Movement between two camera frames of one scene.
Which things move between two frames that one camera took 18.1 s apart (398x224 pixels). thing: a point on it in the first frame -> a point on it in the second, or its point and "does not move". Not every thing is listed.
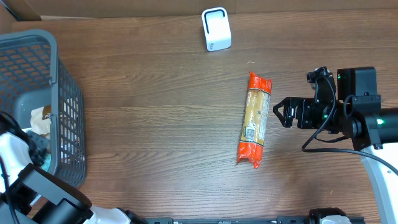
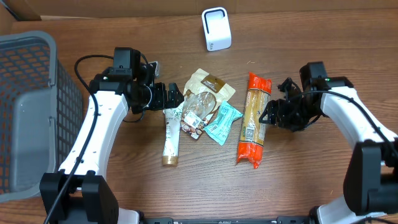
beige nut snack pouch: [41, 120] -> [204, 94]
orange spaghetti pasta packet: [255, 119] does not move
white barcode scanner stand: [216, 28] does not move
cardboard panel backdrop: [15, 10] does not move
